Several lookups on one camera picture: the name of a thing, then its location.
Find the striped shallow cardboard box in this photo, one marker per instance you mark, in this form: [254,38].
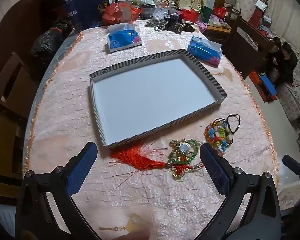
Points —
[150,95]

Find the blue tissue pack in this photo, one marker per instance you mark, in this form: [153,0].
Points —
[123,38]
[203,51]

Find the red plastic bag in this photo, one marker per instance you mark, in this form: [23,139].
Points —
[112,13]

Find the light wooden chair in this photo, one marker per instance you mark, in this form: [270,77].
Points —
[12,120]

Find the translucent amber pendant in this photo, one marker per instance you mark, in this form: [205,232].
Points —
[137,225]
[223,74]

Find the blue stool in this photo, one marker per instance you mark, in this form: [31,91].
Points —
[268,86]

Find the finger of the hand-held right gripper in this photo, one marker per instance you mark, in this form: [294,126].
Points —
[297,167]

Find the dark blue paper bag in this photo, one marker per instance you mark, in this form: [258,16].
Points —
[86,11]

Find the white radiator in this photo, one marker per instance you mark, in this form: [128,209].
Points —
[2,217]

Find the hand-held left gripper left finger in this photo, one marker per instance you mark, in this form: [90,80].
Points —
[81,170]

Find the small red bag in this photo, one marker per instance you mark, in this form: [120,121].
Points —
[219,12]

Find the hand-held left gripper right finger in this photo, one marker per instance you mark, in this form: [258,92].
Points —
[216,172]

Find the green gift bag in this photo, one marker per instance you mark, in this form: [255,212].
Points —
[206,13]

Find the red knot tassel ornament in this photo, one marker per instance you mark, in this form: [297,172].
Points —
[140,161]

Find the pile of assorted clutter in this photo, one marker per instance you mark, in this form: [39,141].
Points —
[170,17]

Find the dark round tabletop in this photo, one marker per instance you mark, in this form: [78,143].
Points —
[12,25]

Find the dark wooden chair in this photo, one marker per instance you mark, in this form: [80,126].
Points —
[250,45]

